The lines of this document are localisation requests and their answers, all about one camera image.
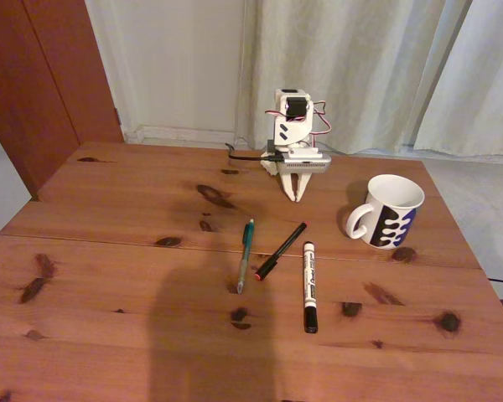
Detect black pen red ends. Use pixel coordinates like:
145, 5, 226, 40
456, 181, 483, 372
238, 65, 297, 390
253, 220, 310, 282

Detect green mechanical pencil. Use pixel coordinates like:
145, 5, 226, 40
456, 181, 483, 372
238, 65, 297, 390
236, 218, 256, 295

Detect white marker black cap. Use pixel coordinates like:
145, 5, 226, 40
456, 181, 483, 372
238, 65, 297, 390
302, 240, 319, 335

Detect white table clamp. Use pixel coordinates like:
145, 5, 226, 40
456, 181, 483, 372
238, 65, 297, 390
260, 158, 283, 177

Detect white mug black blue pattern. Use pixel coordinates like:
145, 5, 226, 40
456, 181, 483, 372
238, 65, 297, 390
344, 173, 427, 251

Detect white baseboard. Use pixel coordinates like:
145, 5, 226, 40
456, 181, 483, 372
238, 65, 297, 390
123, 123, 241, 146

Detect white curtain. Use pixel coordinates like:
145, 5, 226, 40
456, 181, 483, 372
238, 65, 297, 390
234, 0, 473, 156
410, 0, 503, 159

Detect brown wooden cabinet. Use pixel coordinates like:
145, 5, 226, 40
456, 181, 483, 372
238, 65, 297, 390
0, 0, 125, 202

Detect pale grey panel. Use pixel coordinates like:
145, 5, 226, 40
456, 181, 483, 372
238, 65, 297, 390
0, 116, 33, 248

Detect silver camera box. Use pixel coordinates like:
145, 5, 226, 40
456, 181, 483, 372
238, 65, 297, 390
275, 151, 334, 173

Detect black camera cable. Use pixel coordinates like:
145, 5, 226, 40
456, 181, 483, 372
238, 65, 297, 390
225, 142, 283, 163

